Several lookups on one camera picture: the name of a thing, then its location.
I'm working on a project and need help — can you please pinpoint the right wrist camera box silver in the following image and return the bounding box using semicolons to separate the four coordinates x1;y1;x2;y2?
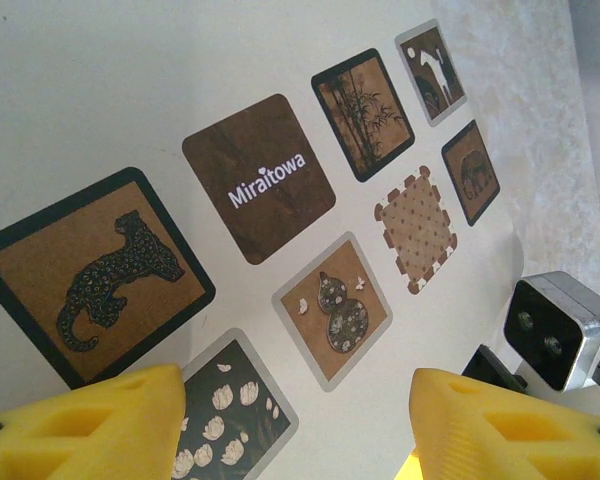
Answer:
503;271;600;394

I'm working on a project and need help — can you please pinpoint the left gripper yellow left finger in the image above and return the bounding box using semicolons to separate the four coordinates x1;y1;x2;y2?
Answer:
0;363;187;480

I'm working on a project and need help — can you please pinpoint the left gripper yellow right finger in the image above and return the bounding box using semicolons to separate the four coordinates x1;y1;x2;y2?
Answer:
410;368;600;480

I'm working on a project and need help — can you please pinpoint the white box with picture tiles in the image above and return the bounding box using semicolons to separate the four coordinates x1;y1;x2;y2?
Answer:
0;0;529;480

